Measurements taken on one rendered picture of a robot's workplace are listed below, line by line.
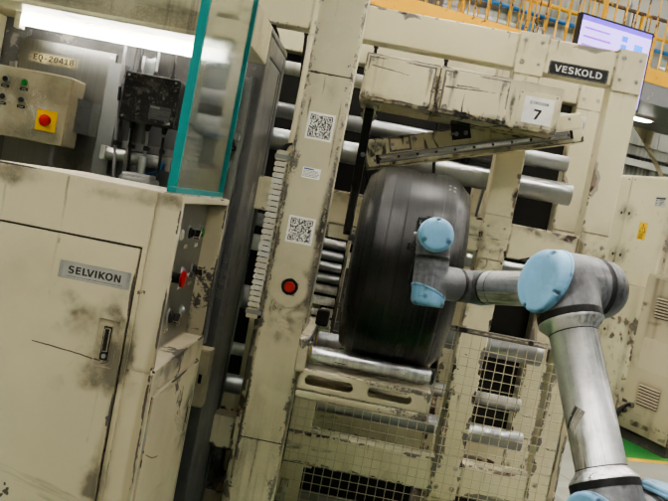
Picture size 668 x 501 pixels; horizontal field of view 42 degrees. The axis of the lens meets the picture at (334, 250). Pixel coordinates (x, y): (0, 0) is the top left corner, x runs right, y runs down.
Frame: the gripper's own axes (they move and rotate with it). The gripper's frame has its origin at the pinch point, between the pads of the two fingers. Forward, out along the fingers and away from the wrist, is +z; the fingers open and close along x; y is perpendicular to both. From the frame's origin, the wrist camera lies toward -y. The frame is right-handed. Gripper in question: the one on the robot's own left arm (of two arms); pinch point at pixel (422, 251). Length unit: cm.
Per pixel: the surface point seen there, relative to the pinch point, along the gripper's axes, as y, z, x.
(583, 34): 189, 357, -98
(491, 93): 54, 40, -13
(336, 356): -31.2, 15.5, 16.2
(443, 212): 11.7, 5.2, -3.6
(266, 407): -50, 25, 32
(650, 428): -62, 419, -211
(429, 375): -30.9, 15.4, -9.4
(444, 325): -17.0, 7.3, -9.9
